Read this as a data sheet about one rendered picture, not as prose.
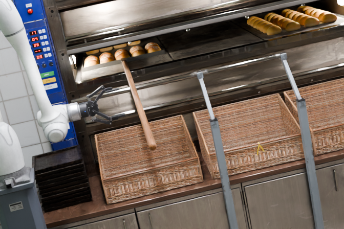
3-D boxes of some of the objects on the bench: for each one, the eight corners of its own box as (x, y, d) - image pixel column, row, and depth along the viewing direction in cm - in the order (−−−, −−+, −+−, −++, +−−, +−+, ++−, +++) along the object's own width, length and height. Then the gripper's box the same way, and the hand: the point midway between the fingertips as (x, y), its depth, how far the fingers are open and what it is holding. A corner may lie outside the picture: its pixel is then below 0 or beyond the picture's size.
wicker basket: (103, 175, 399) (92, 134, 392) (191, 154, 403) (183, 113, 396) (106, 206, 352) (94, 159, 345) (205, 182, 357) (196, 136, 349)
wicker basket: (199, 153, 404) (191, 111, 396) (285, 133, 407) (279, 91, 399) (212, 181, 357) (203, 134, 349) (309, 158, 360) (302, 112, 353)
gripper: (74, 85, 319) (116, 76, 321) (85, 132, 326) (126, 122, 327) (73, 88, 312) (117, 79, 314) (85, 136, 318) (127, 127, 320)
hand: (120, 101), depth 321 cm, fingers open, 13 cm apart
